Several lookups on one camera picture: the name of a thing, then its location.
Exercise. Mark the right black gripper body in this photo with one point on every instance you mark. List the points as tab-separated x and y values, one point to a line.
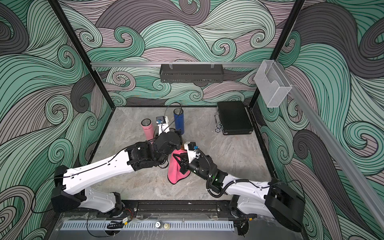
196	168

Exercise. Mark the pink microfiber cloth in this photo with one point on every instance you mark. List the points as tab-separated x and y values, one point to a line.
174	174

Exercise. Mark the blue thermos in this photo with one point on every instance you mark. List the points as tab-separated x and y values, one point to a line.
179	120

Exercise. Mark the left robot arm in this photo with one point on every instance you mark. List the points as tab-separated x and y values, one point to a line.
73	187

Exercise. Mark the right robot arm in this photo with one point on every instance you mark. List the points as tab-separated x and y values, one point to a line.
274	199

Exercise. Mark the pink thermos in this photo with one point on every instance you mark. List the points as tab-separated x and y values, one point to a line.
148	128

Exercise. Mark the metal rings on case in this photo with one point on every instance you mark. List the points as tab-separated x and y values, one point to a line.
218	124

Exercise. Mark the black case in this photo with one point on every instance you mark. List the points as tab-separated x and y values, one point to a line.
234	118

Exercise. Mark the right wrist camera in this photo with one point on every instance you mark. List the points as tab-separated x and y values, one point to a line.
192	151

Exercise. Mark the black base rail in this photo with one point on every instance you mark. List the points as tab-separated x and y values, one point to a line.
217	208

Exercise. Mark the white slotted cable duct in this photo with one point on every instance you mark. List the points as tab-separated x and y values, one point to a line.
152	225

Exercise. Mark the black wall shelf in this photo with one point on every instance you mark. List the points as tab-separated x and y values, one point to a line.
191	73

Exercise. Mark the clear plastic wall holder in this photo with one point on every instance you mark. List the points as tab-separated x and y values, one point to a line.
272	82

